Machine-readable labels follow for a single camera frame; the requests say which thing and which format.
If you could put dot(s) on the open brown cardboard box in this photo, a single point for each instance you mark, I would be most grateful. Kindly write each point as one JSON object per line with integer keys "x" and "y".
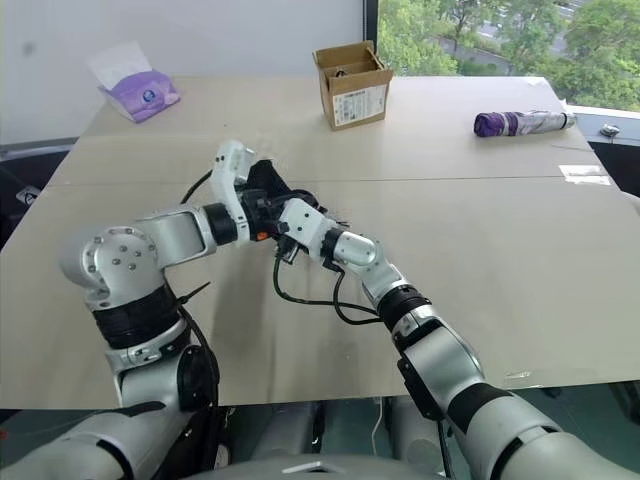
{"x": 357, "y": 95}

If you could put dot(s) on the purple tissue pack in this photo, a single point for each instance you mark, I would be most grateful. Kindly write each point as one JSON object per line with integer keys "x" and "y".
{"x": 142, "y": 92}

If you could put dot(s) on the small shiny metal object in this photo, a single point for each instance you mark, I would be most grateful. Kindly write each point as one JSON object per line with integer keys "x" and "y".
{"x": 610, "y": 129}

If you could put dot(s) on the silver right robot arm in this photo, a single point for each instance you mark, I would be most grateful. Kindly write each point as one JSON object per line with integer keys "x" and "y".
{"x": 445, "y": 350}

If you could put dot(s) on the grey robot torso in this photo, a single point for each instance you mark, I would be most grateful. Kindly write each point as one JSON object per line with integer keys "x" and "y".
{"x": 320, "y": 467}

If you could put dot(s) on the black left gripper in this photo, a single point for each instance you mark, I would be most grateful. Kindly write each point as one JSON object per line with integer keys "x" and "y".
{"x": 256, "y": 212}

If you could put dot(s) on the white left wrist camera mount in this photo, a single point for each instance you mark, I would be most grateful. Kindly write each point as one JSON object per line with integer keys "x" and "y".
{"x": 226, "y": 175}

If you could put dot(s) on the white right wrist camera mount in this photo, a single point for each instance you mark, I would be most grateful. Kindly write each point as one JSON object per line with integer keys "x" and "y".
{"x": 307, "y": 220}

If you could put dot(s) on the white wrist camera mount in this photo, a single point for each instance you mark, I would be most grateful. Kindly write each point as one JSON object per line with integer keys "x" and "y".
{"x": 226, "y": 175}
{"x": 307, "y": 220}

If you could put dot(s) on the black chair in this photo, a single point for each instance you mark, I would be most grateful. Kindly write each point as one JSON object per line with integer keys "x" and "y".
{"x": 30, "y": 195}

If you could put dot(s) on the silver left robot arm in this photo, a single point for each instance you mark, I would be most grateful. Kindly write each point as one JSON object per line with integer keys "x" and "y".
{"x": 170, "y": 235}

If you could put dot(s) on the clear tape piece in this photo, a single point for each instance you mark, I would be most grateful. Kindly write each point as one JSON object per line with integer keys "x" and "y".
{"x": 582, "y": 175}

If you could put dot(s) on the black zip tie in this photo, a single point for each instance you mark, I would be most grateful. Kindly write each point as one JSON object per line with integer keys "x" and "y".
{"x": 196, "y": 293}

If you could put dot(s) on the black item inside box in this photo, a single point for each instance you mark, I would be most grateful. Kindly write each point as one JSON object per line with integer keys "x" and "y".
{"x": 342, "y": 72}

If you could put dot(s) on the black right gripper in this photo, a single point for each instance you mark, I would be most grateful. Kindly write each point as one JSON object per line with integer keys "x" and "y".
{"x": 287, "y": 247}

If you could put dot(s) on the folded purple umbrella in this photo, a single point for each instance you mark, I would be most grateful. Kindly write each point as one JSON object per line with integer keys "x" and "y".
{"x": 520, "y": 123}

